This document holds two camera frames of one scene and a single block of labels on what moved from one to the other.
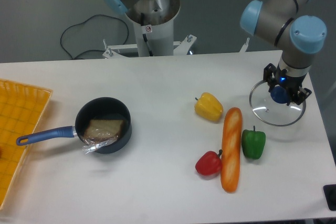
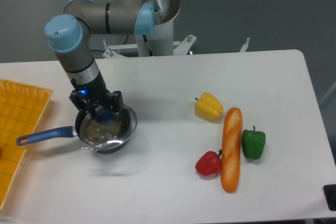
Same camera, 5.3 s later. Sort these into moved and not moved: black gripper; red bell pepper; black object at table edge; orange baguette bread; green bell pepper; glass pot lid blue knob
Moved: glass pot lid blue knob; black gripper
Not moved: red bell pepper; orange baguette bread; black object at table edge; green bell pepper
